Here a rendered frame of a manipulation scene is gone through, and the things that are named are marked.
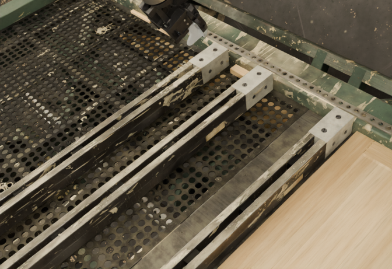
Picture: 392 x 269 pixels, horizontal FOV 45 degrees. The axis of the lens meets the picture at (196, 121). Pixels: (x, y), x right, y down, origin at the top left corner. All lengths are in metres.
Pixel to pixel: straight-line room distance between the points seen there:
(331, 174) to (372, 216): 0.15
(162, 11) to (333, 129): 0.59
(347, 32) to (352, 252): 1.41
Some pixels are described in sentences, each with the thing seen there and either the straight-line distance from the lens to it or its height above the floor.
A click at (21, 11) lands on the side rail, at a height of 1.15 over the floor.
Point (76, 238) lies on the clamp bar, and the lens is 1.25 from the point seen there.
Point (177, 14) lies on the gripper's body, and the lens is 1.03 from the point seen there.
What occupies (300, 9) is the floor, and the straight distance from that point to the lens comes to 2.53.
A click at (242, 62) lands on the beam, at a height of 0.90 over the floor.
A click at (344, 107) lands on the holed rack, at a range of 1.42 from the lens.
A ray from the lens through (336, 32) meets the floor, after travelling 2.42.
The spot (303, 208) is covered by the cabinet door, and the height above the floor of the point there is 1.14.
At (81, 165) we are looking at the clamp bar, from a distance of 1.39.
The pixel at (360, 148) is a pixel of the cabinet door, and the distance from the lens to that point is 1.37.
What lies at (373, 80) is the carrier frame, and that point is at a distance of 2.15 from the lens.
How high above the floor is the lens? 2.20
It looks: 49 degrees down
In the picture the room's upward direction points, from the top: 96 degrees counter-clockwise
